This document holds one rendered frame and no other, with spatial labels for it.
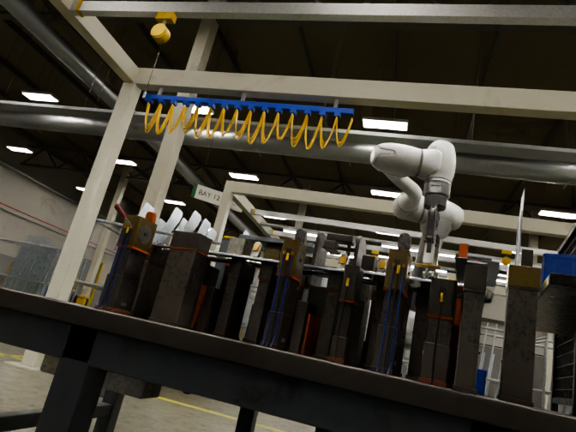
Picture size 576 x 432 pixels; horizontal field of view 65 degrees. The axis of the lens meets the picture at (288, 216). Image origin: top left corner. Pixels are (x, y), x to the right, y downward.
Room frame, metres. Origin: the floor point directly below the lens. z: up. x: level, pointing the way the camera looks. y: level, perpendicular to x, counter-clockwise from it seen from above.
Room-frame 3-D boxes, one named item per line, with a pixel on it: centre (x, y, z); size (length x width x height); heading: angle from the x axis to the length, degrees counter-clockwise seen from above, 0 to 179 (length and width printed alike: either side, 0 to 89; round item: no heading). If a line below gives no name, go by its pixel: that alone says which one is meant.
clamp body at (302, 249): (1.45, -0.04, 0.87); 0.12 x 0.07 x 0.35; 155
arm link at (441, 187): (1.46, -0.49, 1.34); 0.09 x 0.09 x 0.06
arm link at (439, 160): (1.46, -0.47, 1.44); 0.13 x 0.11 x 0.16; 86
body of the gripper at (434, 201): (1.46, -0.49, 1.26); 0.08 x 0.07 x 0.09; 155
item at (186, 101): (4.50, 0.77, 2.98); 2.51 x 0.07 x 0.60; 74
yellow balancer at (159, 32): (3.44, 1.44, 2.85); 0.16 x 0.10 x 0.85; 74
